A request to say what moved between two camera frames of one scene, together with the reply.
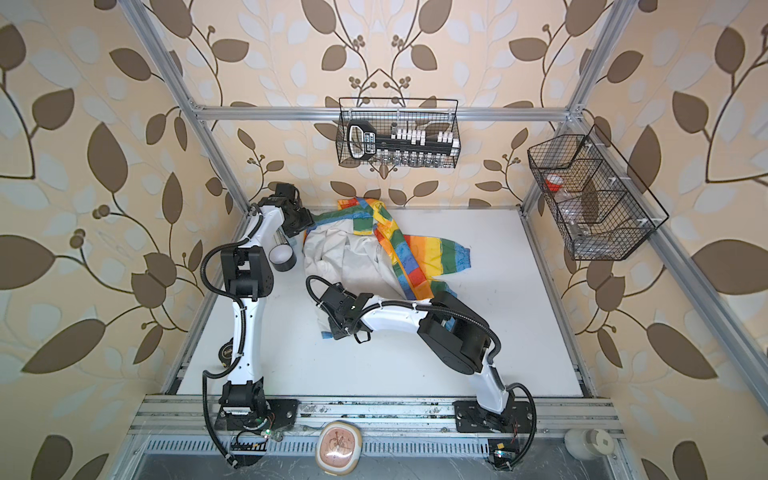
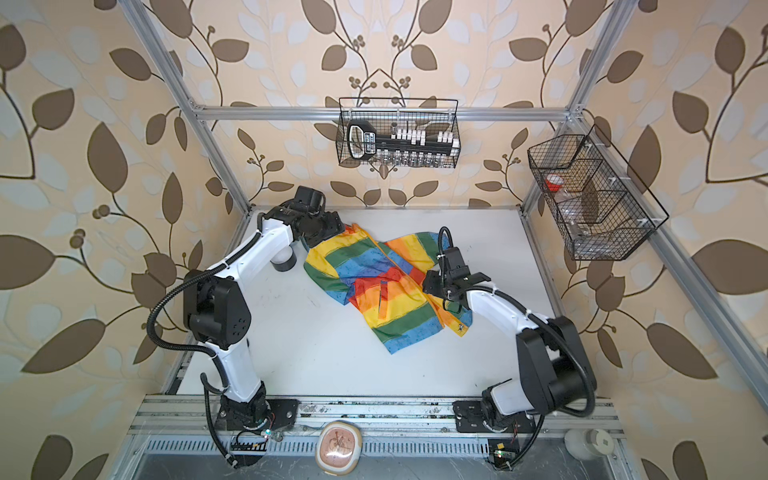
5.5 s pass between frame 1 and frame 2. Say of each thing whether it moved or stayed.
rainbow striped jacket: moved
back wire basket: stayed
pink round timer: stayed
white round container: stayed
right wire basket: stayed
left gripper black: moved
